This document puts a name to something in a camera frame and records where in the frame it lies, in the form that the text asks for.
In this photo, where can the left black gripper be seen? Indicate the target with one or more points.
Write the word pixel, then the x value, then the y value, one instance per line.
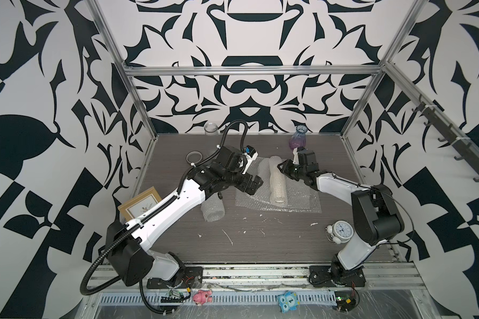
pixel 253 185

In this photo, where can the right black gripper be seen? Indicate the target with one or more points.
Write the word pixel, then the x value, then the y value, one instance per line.
pixel 285 167

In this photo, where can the bubble wrap around vase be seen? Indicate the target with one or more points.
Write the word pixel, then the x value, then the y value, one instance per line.
pixel 301 199

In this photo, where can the bubble-wrapped cylinder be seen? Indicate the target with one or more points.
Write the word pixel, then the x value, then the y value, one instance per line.
pixel 274 188

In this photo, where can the purple blue glass vase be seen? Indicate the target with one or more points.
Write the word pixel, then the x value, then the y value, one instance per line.
pixel 298 139

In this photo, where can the bubble-wrapped roll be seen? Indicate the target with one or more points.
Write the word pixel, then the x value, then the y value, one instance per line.
pixel 213 209

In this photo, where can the clear glass vase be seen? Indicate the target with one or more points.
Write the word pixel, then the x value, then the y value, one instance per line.
pixel 211 129

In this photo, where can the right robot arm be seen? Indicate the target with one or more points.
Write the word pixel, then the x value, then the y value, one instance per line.
pixel 376 220

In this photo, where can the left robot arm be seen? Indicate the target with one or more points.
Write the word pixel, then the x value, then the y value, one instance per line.
pixel 128 257

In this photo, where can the white alarm clock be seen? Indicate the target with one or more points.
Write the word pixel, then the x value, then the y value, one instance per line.
pixel 340 232

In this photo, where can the brown tape roll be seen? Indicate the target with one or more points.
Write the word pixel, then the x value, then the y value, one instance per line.
pixel 194 157

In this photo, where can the blue toy figure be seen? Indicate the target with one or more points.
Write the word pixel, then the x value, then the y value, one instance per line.
pixel 288 301

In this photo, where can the pink toy figure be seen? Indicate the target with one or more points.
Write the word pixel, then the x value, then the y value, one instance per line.
pixel 202 297

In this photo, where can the left circuit board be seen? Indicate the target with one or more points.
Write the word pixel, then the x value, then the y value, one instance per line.
pixel 175 297

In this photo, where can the circuit board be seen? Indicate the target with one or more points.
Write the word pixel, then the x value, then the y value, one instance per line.
pixel 175 297
pixel 346 301

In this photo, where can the right circuit board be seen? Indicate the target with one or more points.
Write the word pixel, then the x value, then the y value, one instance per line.
pixel 346 301

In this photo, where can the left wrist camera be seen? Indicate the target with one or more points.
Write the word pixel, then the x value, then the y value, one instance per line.
pixel 251 155

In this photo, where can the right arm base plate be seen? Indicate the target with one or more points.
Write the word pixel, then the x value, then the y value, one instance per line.
pixel 336 276

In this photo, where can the white perforated cable duct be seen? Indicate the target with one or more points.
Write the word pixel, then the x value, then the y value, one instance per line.
pixel 231 298

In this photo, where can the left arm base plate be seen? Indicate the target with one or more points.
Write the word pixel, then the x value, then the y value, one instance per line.
pixel 185 277

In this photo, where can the wooden picture frame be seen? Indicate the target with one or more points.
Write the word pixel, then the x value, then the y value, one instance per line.
pixel 140 204

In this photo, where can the black hook rail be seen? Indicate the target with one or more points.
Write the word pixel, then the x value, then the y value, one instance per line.
pixel 450 134

